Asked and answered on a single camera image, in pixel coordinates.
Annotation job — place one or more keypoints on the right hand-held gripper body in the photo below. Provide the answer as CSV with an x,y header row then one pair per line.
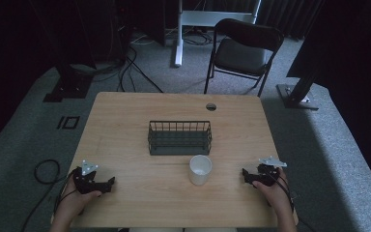
x,y
267,174

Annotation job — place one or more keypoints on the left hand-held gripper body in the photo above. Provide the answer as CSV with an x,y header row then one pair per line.
x,y
85,182

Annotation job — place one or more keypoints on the person's right hand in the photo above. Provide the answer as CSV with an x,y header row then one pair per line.
x,y
275,193

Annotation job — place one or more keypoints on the person's left hand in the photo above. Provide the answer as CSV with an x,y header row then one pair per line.
x,y
74,201

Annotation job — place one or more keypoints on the white cup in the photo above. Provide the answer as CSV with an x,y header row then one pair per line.
x,y
200,169

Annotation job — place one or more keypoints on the black slanted stand with base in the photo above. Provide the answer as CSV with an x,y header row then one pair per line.
x,y
298,93

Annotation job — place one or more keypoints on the black stand with flat base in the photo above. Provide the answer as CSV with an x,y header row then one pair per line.
x,y
69,85

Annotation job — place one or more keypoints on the black folding chair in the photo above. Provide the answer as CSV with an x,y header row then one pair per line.
x,y
241,54

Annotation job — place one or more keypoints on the dark curtain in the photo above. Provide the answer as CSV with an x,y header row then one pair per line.
x,y
290,14

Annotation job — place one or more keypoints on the white desk frame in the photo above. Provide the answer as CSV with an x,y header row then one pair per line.
x,y
203,17

